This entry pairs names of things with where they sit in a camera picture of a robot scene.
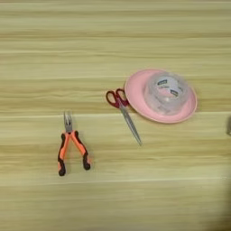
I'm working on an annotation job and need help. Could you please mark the red handled scissors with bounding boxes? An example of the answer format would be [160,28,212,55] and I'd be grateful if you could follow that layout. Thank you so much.
[105,88,143,147]

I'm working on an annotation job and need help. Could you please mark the orange black pliers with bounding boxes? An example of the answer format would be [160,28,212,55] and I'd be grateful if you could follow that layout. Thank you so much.
[57,110,92,177]

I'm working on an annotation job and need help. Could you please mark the pink round plate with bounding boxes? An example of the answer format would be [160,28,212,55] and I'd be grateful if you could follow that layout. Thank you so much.
[124,69,199,125]

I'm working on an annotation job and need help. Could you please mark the clear tape roll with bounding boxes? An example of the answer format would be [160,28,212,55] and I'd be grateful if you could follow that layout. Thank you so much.
[143,71,191,116]

